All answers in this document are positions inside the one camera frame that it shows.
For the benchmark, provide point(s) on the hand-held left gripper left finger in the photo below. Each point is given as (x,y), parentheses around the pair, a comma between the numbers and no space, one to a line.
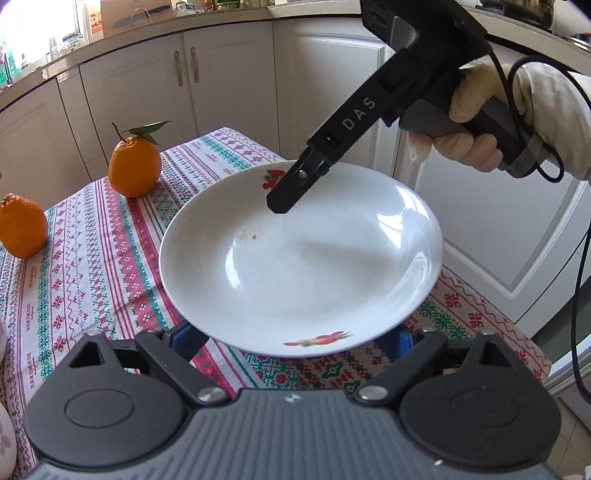
(182,344)

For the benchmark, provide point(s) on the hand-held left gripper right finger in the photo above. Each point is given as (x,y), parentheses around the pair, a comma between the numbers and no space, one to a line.
(399,344)

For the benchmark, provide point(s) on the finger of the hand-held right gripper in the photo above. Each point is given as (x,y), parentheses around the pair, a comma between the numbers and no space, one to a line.
(288,196)

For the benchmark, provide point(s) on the stained white floral plate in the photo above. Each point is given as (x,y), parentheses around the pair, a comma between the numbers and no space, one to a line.
(300,267)

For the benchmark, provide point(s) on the large white floral plate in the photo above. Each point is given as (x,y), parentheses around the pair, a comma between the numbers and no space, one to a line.
(318,344)

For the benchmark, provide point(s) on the white pink-flowered bowl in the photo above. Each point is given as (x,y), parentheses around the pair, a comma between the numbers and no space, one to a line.
(5,438)

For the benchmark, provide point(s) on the person's right forearm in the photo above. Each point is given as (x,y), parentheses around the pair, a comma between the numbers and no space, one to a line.
(563,115)

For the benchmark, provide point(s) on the person's right hand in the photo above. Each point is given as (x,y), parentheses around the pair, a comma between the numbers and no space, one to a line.
(485,87)

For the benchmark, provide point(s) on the patterned tablecloth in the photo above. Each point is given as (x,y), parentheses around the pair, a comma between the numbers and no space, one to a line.
(92,277)

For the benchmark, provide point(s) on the black wok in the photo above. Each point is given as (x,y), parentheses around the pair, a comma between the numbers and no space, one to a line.
(521,9)

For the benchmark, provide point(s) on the orange with leaf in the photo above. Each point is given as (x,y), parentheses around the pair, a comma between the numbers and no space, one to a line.
(134,166)

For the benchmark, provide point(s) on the leafless orange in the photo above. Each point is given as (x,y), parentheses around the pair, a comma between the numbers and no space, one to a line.
(22,226)

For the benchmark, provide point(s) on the black kitchen knife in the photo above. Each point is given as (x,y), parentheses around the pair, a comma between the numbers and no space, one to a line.
(145,12)

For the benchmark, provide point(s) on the brown cutting board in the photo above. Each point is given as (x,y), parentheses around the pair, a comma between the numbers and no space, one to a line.
(134,16)

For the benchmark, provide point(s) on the window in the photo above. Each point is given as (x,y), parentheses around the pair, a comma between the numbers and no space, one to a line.
(37,23)

